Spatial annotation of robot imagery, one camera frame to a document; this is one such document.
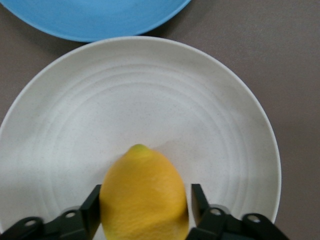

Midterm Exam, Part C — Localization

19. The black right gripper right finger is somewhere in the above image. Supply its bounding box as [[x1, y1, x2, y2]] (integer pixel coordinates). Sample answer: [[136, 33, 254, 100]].
[[191, 183, 292, 240]]

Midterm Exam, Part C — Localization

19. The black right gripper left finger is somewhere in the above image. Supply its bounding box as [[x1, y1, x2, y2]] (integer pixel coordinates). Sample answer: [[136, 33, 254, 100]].
[[0, 184, 102, 240]]

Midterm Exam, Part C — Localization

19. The yellow lemon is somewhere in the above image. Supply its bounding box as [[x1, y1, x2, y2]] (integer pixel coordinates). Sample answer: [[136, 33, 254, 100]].
[[99, 143, 190, 240]]

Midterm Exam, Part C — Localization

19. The cream white round plate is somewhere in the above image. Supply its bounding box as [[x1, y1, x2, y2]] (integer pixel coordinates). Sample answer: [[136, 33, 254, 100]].
[[0, 35, 282, 240]]

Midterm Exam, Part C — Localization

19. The blue round plate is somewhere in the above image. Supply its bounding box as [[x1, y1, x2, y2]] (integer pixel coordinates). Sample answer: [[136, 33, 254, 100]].
[[0, 0, 192, 43]]

